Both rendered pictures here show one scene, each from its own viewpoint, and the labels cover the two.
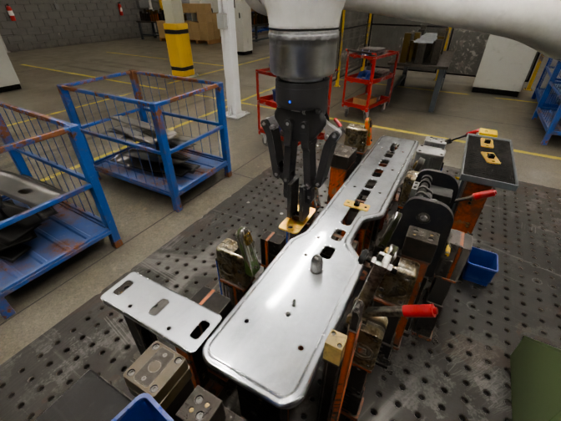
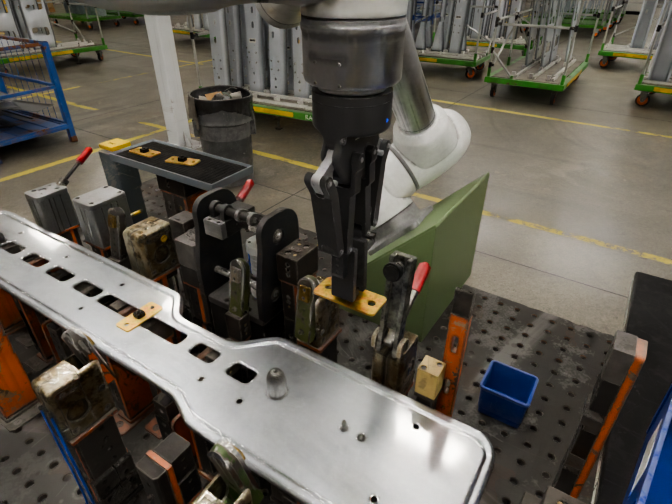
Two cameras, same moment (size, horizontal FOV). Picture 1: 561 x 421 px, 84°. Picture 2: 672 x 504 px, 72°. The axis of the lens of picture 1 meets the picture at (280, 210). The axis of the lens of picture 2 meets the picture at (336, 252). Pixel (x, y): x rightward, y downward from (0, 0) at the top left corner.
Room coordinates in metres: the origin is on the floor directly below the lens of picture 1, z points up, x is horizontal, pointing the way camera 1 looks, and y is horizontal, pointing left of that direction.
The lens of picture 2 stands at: (0.45, 0.41, 1.59)
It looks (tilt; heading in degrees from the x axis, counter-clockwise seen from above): 32 degrees down; 274
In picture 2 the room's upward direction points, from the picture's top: straight up
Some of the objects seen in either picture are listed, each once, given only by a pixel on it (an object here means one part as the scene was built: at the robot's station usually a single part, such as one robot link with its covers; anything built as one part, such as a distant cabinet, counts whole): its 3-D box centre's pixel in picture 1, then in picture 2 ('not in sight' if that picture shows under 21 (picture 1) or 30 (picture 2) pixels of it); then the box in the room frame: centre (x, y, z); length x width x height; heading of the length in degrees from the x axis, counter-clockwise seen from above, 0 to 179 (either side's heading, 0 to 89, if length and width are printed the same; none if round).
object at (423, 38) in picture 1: (422, 63); not in sight; (6.13, -2.56, 0.57); 1.86 x 0.90 x 1.14; 153
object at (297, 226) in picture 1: (297, 216); (349, 292); (0.46, -0.03, 1.25); 0.08 x 0.04 x 0.01; 151
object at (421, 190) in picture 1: (411, 256); (252, 301); (0.69, -0.39, 0.94); 0.18 x 0.13 x 0.49; 151
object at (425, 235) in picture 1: (403, 294); (301, 331); (0.57, -0.34, 0.91); 0.07 x 0.05 x 0.42; 61
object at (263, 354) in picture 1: (356, 203); (130, 317); (0.90, -0.26, 1.00); 1.38 x 0.22 x 0.02; 151
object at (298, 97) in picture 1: (300, 109); (351, 134); (0.46, -0.03, 1.44); 0.08 x 0.07 x 0.09; 61
